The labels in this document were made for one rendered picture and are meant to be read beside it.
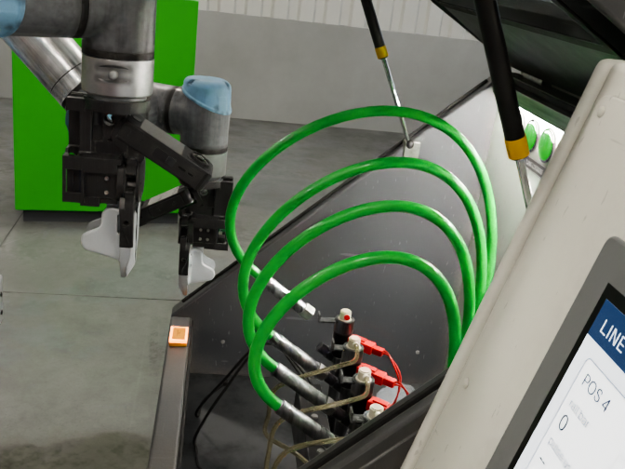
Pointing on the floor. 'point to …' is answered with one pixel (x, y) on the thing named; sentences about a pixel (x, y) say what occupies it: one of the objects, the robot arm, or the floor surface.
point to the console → (533, 282)
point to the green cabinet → (168, 40)
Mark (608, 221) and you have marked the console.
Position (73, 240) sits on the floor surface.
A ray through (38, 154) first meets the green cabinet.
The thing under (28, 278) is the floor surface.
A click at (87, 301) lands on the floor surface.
